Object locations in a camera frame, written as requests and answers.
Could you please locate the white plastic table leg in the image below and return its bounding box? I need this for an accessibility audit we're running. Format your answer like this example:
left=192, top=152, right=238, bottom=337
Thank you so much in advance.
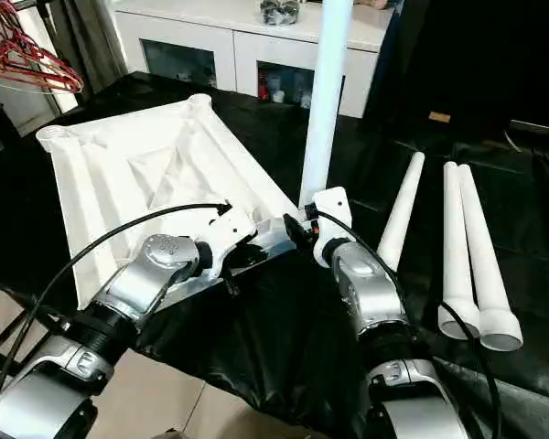
left=436, top=161, right=482, bottom=342
left=455, top=164, right=525, bottom=354
left=295, top=0, right=356, bottom=212
left=374, top=151, right=427, bottom=274

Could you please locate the white plastic table top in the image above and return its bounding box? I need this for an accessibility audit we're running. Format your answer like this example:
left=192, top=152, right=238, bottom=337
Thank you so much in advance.
left=34, top=92, right=304, bottom=313

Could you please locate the black plastic mat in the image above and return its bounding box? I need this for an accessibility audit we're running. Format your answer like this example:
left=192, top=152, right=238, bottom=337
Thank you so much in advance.
left=0, top=71, right=549, bottom=439

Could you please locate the white cabinet with glass doors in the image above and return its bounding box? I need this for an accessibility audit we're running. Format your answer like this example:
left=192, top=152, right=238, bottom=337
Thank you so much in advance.
left=110, top=0, right=395, bottom=121

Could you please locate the dark object on cabinet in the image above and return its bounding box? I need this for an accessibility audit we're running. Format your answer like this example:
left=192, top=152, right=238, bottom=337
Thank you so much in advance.
left=258, top=0, right=304, bottom=27

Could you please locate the grey curtain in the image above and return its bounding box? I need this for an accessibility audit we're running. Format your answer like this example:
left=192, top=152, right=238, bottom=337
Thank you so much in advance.
left=48, top=0, right=129, bottom=92

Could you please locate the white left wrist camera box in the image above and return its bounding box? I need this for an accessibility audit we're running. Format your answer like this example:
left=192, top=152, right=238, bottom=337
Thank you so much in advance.
left=198, top=205, right=260, bottom=281

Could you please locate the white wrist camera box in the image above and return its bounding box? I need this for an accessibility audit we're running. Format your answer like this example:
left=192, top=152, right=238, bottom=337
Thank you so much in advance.
left=310, top=187, right=356, bottom=269
left=198, top=205, right=260, bottom=281

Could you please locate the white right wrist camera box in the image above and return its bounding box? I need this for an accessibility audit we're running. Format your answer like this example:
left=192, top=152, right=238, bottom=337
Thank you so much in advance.
left=310, top=187, right=356, bottom=269

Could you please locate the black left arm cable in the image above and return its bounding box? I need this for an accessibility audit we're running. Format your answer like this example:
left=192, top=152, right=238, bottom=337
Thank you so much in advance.
left=0, top=200, right=232, bottom=387

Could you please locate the black metal table frame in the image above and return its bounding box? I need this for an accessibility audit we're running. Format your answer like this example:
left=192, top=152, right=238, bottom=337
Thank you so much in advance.
left=0, top=291, right=76, bottom=378

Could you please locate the black horizontal rail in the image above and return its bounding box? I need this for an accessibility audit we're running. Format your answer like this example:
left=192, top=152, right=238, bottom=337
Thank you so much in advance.
left=507, top=118, right=549, bottom=140

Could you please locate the dark metal clothes rail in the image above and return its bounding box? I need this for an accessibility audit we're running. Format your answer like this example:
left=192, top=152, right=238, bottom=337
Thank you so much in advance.
left=0, top=0, right=54, bottom=26

